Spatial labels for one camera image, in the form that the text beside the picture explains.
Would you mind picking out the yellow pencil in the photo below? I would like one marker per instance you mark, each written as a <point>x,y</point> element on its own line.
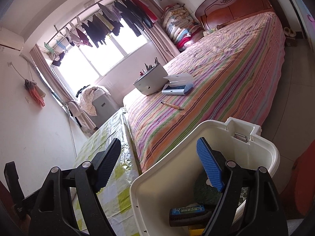
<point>171,105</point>

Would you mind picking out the white oval pen holder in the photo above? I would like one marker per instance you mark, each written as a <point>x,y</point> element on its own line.
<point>153,80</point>

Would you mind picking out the hanging dark clothes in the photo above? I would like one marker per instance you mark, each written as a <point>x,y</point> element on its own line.
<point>106,20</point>

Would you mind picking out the pink curtain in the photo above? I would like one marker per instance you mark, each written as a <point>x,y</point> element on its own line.
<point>87,125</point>
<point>162,42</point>

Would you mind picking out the pink right curtain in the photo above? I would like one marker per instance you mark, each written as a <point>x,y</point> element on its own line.
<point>162,42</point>

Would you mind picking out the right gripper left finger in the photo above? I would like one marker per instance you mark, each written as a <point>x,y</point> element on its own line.
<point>66,205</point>

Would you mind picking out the striped colourful bed sheet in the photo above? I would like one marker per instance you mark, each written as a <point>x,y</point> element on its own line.
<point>236,72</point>

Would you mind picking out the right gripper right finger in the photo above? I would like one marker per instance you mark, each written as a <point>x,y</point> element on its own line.
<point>249,202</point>

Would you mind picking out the pink left curtain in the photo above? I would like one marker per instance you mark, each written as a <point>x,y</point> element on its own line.
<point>87,125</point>

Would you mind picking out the red wooden headboard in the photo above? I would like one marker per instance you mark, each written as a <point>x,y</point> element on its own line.
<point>220,13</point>

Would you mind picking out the white air conditioner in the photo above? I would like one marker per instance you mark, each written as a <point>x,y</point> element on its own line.
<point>10,42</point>

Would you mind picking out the green avocado plush toy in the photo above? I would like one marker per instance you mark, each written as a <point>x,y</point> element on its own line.
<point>205,194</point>

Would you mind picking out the black blue box in bin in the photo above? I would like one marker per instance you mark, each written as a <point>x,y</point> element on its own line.
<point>188,216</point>

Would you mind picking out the green checkered plastic tablecloth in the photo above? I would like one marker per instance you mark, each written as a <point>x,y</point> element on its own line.
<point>112,154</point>

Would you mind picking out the floral cloth on machine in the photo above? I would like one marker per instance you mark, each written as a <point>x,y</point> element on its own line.
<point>87,95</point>

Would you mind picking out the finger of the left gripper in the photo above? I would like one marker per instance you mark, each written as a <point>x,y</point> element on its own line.
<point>21,205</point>

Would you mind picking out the grey white washing machine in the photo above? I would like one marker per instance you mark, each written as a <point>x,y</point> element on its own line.
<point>105,107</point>

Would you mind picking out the blue white pencil case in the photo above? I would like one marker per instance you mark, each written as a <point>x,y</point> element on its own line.
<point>178,84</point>

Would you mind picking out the white plastic trash bin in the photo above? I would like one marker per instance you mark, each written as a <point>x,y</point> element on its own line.
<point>169,183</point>

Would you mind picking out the orange cloth on wall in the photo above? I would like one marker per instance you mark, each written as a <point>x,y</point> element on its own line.
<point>36,93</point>

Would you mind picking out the stack of folded quilts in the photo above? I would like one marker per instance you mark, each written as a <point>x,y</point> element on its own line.
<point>182,29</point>

